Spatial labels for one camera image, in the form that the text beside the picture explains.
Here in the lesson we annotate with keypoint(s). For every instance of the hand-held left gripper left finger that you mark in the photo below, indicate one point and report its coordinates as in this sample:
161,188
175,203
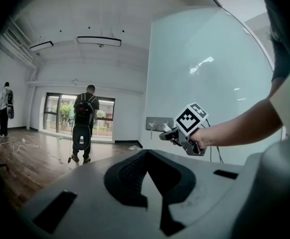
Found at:
85,208

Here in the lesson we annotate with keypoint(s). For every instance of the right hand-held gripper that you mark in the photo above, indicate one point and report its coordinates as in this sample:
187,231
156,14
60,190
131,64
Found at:
187,118

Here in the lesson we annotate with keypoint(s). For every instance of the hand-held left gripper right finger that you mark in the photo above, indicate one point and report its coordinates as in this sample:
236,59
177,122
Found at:
204,195

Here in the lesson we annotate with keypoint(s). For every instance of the frosted glass door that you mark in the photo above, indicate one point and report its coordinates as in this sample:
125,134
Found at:
197,58

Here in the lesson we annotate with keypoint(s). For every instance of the person's right forearm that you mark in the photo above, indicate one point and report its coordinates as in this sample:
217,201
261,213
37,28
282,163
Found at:
234,128

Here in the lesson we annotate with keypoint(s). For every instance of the white plastic bag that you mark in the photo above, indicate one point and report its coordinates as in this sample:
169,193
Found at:
135,148

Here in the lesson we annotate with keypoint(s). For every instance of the black oval bag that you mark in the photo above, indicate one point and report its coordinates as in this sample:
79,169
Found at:
81,138
10,103

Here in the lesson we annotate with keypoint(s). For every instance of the black backpack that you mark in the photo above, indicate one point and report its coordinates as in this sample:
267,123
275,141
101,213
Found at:
84,109

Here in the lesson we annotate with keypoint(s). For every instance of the black framed window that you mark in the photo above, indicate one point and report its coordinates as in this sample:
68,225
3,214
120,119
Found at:
52,113

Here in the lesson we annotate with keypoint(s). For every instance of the black rimmed ceiling light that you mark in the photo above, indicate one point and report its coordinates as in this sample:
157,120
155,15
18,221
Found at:
41,46
99,41

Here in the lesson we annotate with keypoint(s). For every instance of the person's dark shirt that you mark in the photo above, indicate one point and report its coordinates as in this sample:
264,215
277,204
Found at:
284,34

